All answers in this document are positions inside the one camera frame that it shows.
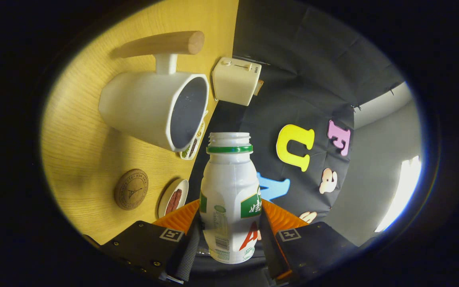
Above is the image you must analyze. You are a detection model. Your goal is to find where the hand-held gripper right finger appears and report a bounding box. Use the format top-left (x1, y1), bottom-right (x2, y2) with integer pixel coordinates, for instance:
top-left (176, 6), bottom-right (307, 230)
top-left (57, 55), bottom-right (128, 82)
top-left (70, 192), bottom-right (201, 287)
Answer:
top-left (259, 199), bottom-right (359, 284)

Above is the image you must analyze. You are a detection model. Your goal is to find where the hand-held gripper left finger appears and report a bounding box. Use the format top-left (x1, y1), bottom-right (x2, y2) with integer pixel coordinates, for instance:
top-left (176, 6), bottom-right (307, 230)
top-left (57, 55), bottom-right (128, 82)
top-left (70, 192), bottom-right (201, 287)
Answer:
top-left (84, 199), bottom-right (202, 284)

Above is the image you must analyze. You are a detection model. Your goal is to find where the white juice bottle green label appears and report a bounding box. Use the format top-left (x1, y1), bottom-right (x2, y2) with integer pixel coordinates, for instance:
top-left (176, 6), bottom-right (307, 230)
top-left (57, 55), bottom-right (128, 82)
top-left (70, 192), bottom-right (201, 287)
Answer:
top-left (199, 132), bottom-right (263, 264)

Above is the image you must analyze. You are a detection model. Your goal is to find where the round cork coaster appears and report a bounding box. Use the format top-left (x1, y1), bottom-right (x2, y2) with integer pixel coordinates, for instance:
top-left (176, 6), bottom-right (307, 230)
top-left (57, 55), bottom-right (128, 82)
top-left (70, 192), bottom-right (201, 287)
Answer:
top-left (114, 169), bottom-right (149, 210)

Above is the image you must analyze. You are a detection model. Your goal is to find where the white cup wooden handle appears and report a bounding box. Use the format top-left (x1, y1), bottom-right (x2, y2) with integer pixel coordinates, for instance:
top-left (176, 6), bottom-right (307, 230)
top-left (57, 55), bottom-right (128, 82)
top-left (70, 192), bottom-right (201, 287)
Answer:
top-left (98, 31), bottom-right (210, 152)

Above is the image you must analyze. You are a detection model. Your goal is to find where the white round plate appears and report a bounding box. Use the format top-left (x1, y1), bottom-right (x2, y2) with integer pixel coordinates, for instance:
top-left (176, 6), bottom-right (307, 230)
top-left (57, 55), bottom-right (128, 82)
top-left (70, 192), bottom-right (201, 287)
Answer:
top-left (157, 178), bottom-right (189, 218)

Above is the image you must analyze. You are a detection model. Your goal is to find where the white divided snack dish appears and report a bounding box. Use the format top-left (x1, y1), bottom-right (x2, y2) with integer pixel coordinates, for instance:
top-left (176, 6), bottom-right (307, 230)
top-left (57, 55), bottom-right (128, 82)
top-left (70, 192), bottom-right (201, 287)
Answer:
top-left (180, 120), bottom-right (206, 161)

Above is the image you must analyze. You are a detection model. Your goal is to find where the wooden table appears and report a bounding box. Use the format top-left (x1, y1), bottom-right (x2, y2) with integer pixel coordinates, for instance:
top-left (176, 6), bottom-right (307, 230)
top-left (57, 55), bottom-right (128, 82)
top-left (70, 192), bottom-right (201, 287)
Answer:
top-left (40, 0), bottom-right (240, 246)

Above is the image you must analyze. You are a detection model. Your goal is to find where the cream toaster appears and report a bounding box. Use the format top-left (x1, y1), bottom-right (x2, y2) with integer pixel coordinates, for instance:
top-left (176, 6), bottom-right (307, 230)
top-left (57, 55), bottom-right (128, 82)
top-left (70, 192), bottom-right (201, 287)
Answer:
top-left (212, 57), bottom-right (262, 106)

